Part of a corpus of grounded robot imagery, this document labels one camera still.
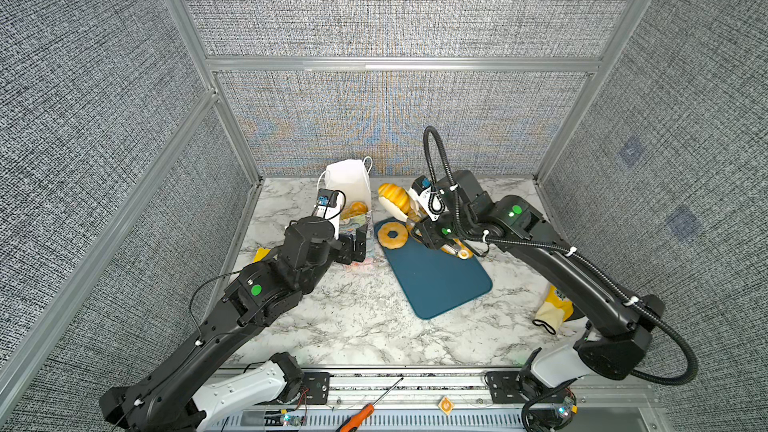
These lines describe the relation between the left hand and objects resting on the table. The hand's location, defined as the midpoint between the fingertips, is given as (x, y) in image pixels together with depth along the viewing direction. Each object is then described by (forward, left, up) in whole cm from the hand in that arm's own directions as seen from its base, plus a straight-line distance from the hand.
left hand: (348, 222), depth 64 cm
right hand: (+3, -17, -5) cm, 17 cm away
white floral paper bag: (+27, 0, -13) cm, 30 cm away
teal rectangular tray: (0, -24, -31) cm, 39 cm away
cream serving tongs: (+4, -11, -2) cm, 12 cm away
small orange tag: (-30, -21, -32) cm, 49 cm away
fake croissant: (-7, -23, -2) cm, 24 cm away
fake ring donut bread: (+15, -11, -31) cm, 36 cm away
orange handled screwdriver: (-33, +1, -32) cm, 46 cm away
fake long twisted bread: (+23, 0, -23) cm, 33 cm away
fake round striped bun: (+8, -11, 0) cm, 14 cm away
